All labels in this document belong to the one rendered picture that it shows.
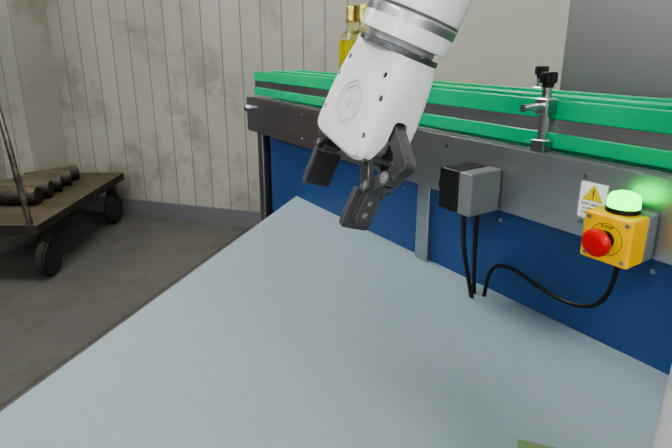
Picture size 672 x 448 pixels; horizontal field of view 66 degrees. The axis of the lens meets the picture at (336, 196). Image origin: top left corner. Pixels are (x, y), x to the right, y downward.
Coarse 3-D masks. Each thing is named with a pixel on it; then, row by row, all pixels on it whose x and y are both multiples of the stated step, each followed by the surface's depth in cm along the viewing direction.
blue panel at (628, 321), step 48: (288, 144) 167; (336, 192) 147; (432, 240) 116; (480, 240) 104; (528, 240) 94; (576, 240) 86; (528, 288) 96; (576, 288) 87; (624, 288) 80; (624, 336) 82
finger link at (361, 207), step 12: (384, 180) 44; (360, 192) 46; (372, 192) 46; (384, 192) 46; (348, 204) 46; (360, 204) 46; (372, 204) 47; (348, 216) 47; (360, 216) 47; (372, 216) 48; (360, 228) 48
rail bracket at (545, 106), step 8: (544, 72) 83; (552, 72) 83; (544, 80) 83; (552, 80) 83; (544, 88) 84; (552, 88) 84; (544, 96) 84; (528, 104) 82; (536, 104) 83; (544, 104) 84; (552, 104) 84; (536, 112) 85; (544, 112) 84; (552, 112) 85; (544, 120) 85; (544, 128) 86; (544, 136) 86; (536, 144) 86; (544, 144) 85; (536, 152) 88; (544, 152) 86
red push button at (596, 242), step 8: (584, 232) 72; (592, 232) 71; (600, 232) 70; (584, 240) 72; (592, 240) 71; (600, 240) 70; (608, 240) 69; (584, 248) 72; (592, 248) 71; (600, 248) 70; (608, 248) 69; (600, 256) 71
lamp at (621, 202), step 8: (616, 192) 72; (624, 192) 72; (632, 192) 72; (608, 200) 73; (616, 200) 71; (624, 200) 71; (632, 200) 71; (640, 200) 71; (608, 208) 73; (616, 208) 72; (624, 208) 71; (632, 208) 71; (640, 208) 71
